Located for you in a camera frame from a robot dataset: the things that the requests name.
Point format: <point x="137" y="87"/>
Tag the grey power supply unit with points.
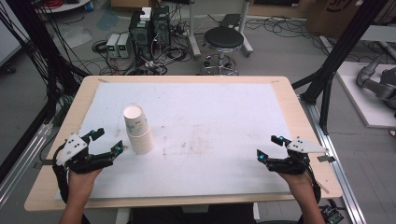
<point x="124" y="45"/>
<point x="112" y="45"/>

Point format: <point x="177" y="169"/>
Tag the black computer tower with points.
<point x="140" y="37"/>
<point x="161" y="28"/>

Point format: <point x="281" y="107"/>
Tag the cardboard box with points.
<point x="336" y="15"/>

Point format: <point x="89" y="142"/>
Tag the black round stool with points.
<point x="223" y="39"/>

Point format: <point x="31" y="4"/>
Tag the person's left hand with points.
<point x="81" y="183"/>

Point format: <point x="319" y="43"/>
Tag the white floor board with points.
<point x="364" y="105"/>

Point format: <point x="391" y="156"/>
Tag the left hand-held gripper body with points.
<point x="73" y="147"/>

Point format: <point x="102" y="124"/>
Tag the person's dark lap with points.
<point x="193" y="216"/>

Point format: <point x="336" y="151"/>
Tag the white table mat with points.
<point x="202" y="124"/>

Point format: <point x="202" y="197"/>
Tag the white box on tower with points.
<point x="145" y="14"/>

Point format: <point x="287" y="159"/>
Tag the stack of white paper cups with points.
<point x="138" y="130"/>

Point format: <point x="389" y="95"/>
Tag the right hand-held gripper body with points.
<point x="303" y="146"/>

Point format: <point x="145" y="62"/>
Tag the white stand leg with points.
<point x="193" y="37"/>
<point x="245" y="34"/>

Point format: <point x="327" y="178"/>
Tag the green circuit board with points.
<point x="331" y="214"/>

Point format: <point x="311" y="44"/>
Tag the person's right hand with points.
<point x="297" y="182"/>

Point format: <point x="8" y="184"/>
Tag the white table leg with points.
<point x="123" y="216"/>

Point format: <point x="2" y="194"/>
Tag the black metal frame post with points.
<point x="339" y="53"/>

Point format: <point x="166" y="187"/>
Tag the black flat pad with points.
<point x="229" y="20"/>

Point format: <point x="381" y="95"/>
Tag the aluminium floor rail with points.
<point x="25" y="158"/>
<point x="339" y="174"/>

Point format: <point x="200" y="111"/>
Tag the black tape piece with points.
<point x="46" y="162"/>
<point x="326" y="158"/>

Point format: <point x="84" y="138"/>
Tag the light wooden table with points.
<point x="311" y="124"/>

